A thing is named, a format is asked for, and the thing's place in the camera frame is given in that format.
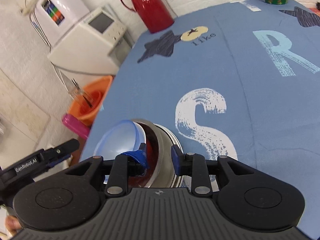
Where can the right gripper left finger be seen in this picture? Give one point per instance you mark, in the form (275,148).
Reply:
(125,165)

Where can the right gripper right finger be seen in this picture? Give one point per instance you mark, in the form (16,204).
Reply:
(194,165)

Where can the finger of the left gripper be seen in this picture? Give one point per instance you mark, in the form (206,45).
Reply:
(57,158)

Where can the red ceramic bowl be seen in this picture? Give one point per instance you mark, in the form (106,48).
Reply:
(152,158)

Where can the blue translucent plastic bowl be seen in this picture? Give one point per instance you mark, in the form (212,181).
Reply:
(126,137)

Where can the stainless steel bowl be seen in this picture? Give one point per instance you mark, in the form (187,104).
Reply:
(164,173)

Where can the large oval white plate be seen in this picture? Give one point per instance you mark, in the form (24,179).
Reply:
(176,153)

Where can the person's left hand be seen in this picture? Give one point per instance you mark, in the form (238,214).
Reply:
(12,225)

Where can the pink plastic container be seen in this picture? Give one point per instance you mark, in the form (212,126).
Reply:
(76,126)

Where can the glass cup with straw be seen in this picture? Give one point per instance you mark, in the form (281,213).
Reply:
(76,92)

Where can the orange plastic basin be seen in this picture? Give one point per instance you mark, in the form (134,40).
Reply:
(98,90)

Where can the blue printed tablecloth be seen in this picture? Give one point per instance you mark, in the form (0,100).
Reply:
(247,88)

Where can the white countertop appliance with screen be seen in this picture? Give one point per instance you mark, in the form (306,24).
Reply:
(94,47)

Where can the white water purifier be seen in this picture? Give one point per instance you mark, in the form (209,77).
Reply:
(54,18)

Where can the red thermos jug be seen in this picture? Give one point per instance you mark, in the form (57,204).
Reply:
(153,13)

